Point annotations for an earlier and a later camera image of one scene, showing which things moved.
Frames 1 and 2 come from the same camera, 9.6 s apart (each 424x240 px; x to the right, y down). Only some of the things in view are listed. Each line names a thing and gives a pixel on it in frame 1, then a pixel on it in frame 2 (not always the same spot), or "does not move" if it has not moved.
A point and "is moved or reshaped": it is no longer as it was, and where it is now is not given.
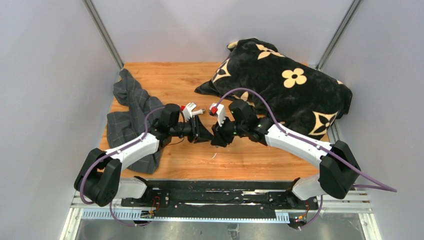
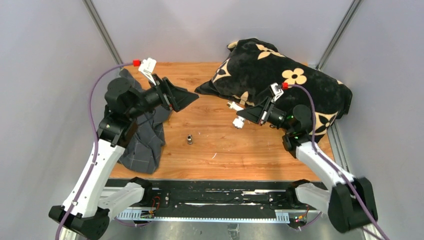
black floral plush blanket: x=290 y=93 does not move
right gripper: x=220 y=137 → x=259 y=113
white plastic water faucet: x=198 y=112 is moved or reshaped
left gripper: x=198 y=132 → x=172 y=97
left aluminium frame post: x=103 y=32 does not move
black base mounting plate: x=220 y=199 does not move
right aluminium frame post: x=339 y=33 does not move
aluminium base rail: x=351 y=205 does not move
